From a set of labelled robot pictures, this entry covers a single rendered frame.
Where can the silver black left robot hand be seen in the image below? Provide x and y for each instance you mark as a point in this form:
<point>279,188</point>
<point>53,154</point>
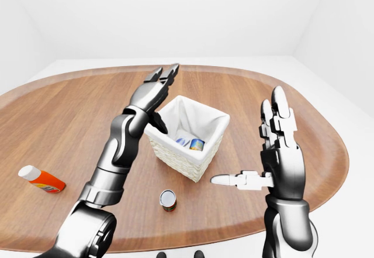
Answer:
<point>149,94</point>

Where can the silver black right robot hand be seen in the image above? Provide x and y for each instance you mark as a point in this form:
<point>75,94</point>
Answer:
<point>284,167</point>

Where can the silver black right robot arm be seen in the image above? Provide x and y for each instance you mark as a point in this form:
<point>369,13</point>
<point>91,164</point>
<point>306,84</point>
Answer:
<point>287,225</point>

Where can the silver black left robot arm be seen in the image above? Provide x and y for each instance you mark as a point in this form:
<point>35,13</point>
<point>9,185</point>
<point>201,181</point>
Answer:
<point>114,152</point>

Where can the blue and white food box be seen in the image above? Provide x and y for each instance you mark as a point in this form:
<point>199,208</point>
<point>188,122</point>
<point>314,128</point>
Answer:
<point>183,141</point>

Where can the blue and yellow soup tin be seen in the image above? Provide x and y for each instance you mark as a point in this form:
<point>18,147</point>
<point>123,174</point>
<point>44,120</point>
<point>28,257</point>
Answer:
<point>197,144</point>

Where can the white woven basket, cloth liner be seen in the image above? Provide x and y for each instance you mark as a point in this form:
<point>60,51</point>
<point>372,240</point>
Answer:
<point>187,161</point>

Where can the red label tin, silver lid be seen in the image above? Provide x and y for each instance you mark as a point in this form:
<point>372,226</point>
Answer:
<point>168,202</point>

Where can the small dark rounded shape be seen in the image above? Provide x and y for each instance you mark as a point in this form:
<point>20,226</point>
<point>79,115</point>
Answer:
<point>199,254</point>
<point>161,255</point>

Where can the orange bottle with white cap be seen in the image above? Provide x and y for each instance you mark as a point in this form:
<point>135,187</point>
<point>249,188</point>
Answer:
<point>48,182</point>

